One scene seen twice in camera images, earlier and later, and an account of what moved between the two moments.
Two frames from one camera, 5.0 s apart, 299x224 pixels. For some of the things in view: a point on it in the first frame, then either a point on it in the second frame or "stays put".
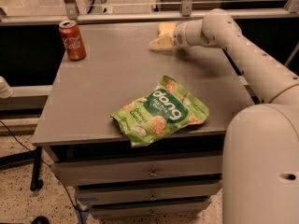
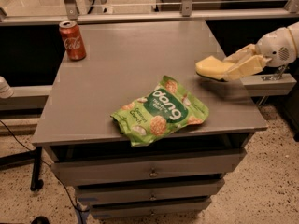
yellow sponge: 165,28 → 213,67
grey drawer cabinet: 178,177 stays put
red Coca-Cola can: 73,40 stays put
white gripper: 181,35 → 275,49
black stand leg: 22,159 stays put
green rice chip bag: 168,106 stays put
